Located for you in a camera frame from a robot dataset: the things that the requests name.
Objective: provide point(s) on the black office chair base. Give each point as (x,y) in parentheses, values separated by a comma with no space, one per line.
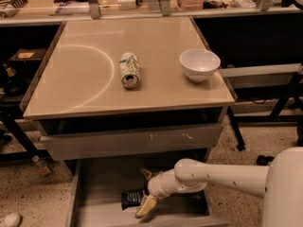
(263,160)

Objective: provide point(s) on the white shoe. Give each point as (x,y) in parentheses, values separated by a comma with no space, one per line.
(11,220)

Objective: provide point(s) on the beige top drawer cabinet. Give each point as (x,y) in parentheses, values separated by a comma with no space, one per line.
(113,98)

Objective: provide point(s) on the long back workbench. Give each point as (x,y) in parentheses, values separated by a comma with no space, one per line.
(47,11)

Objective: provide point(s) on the tipped green white can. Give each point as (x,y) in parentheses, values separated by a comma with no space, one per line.
(129,70)

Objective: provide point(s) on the plastic bottle on floor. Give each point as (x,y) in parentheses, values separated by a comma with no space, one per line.
(42,165)

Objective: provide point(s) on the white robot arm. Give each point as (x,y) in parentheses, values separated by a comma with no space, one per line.
(280,185)

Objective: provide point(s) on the white ceramic bowl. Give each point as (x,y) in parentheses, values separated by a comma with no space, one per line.
(199,64)

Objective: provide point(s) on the dark blue rxbar wrapper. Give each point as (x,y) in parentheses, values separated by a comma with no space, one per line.
(132,198)

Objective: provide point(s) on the black table leg frame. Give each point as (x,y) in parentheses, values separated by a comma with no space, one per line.
(237,132)

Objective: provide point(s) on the grey top drawer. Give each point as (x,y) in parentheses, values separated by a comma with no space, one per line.
(129,142)

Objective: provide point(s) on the open grey middle drawer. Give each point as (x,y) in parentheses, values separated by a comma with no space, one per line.
(99,183)

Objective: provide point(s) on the dark box with label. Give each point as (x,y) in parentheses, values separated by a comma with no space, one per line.
(29,55)

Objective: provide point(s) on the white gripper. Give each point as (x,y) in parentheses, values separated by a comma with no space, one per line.
(156,184)

